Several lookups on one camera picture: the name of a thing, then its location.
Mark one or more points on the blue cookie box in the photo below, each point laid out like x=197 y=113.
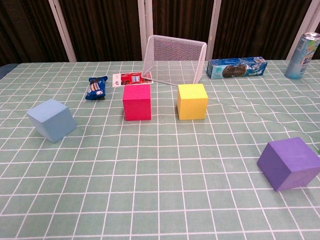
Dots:
x=235 y=68

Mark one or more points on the tall light blue drink can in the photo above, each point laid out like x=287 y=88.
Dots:
x=302 y=57

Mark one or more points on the small blue cookie packet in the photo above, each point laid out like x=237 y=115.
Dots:
x=96 y=88

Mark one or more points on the green checked tablecloth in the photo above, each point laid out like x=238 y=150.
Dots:
x=160 y=175

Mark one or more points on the light blue foam cube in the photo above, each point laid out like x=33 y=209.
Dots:
x=52 y=122

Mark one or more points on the crimson red foam cube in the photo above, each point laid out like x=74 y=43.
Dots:
x=137 y=105

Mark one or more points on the red printed card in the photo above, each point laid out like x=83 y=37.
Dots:
x=127 y=78

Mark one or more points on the dark pleated curtain backdrop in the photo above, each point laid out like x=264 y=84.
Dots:
x=105 y=25

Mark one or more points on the blue table padding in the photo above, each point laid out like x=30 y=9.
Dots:
x=5 y=71

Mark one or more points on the white partition frame post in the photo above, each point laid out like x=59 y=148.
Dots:
x=308 y=20
x=214 y=25
x=62 y=32
x=145 y=22

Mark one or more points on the purple foam cube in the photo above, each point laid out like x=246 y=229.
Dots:
x=287 y=160

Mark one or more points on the yellow foam cube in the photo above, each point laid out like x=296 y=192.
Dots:
x=192 y=105

